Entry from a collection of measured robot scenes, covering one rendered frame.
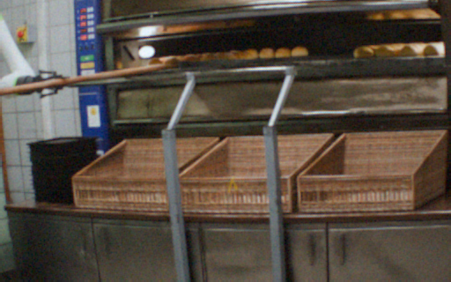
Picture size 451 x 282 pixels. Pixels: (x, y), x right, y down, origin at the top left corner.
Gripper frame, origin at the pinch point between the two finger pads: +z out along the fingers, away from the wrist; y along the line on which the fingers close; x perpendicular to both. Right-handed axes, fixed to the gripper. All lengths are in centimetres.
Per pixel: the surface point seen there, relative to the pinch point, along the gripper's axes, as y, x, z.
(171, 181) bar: 46, -24, 37
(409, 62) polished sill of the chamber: 2, -82, 128
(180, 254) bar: 78, -24, 38
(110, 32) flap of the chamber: -20, -71, -23
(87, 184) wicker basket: 50, -36, -18
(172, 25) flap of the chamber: -20, -73, 12
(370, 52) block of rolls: -2, -100, 101
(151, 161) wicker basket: 45, -78, -9
